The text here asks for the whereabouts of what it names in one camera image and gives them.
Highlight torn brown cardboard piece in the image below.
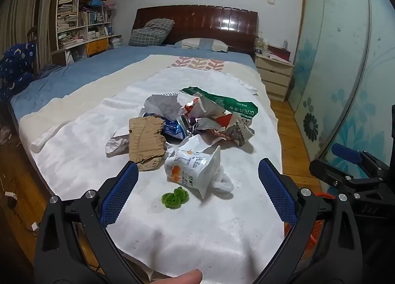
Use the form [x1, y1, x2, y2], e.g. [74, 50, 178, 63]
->
[128, 116, 168, 172]

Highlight torn grey paper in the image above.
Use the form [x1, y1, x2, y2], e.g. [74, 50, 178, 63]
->
[143, 92, 184, 118]

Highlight white wooden bookshelf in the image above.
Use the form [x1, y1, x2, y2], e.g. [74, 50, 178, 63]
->
[49, 0, 115, 66]

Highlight floral sliding wardrobe door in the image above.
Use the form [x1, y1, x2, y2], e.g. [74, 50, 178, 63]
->
[287, 0, 395, 181]

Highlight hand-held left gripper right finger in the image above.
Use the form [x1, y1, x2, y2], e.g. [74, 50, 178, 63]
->
[256, 158, 365, 284]

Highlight blue grey striped pillow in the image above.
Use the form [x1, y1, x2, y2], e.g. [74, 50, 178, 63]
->
[174, 38, 229, 53]

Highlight white woven cloth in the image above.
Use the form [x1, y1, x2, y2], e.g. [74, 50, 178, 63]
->
[29, 68, 286, 275]

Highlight blue star-patterned cloth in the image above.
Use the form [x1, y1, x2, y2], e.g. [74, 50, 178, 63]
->
[0, 41, 38, 103]

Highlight person's left hand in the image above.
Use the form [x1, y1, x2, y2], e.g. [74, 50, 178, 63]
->
[157, 268, 203, 284]

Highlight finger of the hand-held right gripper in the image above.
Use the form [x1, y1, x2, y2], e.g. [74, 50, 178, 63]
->
[309, 159, 372, 193]
[331, 144, 392, 176]

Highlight green scrap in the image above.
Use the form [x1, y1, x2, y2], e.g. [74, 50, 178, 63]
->
[161, 188, 189, 210]

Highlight torn red white carton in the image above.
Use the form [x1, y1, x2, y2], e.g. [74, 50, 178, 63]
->
[196, 111, 257, 148]

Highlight dark wooden bed headboard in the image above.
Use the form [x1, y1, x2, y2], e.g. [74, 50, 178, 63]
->
[132, 6, 258, 55]

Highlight white plastic bag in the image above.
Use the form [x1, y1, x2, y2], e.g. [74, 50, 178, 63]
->
[212, 173, 234, 193]

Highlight white printed drink pouch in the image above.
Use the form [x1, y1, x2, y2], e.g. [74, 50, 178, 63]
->
[164, 135, 222, 199]

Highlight orange mesh basket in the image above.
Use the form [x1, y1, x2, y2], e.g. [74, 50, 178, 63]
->
[282, 191, 336, 251]

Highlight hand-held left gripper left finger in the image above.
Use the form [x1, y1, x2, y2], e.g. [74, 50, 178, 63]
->
[34, 160, 149, 284]

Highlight red white wrapper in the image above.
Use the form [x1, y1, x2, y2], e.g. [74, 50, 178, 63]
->
[183, 97, 204, 118]

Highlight green and white bag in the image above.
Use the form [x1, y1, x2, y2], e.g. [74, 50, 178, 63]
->
[180, 87, 259, 118]

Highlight grey plaid pillow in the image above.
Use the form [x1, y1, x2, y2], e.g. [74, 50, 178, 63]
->
[128, 18, 175, 47]

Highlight striped curtain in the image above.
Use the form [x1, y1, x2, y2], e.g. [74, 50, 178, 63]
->
[0, 0, 74, 66]

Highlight light wooden nightstand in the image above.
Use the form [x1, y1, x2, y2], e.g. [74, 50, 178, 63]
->
[254, 52, 295, 102]

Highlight rows of books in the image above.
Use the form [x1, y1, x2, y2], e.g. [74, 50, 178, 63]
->
[56, 0, 113, 50]

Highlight white paper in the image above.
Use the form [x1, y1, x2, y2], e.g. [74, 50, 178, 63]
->
[105, 132, 130, 157]

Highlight red box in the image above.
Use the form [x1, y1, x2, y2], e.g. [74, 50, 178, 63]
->
[268, 45, 291, 61]

